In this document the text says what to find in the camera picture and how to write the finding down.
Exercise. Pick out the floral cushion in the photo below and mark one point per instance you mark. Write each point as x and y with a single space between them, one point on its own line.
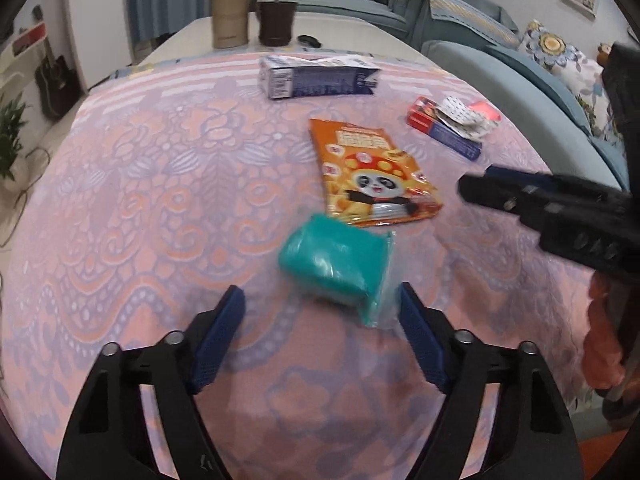
581 75

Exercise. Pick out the green potted plant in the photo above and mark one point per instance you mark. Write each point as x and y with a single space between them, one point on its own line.
11 124

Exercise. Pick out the tan thermos bottle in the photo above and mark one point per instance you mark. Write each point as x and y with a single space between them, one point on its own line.
230 23

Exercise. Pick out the black car key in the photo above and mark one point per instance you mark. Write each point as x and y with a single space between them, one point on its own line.
309 42

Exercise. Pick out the blue fabric sofa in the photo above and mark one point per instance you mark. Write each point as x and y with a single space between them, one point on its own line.
476 41

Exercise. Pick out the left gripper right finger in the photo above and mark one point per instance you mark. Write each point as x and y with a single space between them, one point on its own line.
502 417

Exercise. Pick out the orange snack bag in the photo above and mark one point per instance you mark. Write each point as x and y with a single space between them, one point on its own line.
367 179

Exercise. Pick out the white refrigerator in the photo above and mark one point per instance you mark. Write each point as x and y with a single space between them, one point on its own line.
99 36

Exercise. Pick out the blue white milk carton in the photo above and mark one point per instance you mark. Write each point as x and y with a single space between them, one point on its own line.
286 77

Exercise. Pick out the brown monkey plush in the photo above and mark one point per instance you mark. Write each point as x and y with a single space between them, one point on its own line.
603 51

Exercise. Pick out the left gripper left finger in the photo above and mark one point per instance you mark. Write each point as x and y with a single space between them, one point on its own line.
108 436

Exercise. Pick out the pink patterned tablecloth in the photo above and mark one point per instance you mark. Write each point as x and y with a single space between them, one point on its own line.
176 183

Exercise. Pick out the dark brown cup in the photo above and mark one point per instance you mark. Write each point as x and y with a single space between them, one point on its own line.
276 20

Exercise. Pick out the red blue cigarette box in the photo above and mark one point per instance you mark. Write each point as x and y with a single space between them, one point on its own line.
422 117

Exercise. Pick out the teal jelly cup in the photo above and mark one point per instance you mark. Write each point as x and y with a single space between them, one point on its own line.
356 268

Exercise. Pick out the dotted white wrapper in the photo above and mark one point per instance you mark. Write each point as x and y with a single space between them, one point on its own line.
467 123

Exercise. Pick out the right hand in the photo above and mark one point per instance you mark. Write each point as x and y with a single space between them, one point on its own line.
602 358

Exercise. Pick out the black acoustic guitar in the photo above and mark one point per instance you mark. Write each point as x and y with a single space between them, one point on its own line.
58 85

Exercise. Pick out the pink packet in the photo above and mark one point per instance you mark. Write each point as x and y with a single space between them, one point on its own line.
488 111

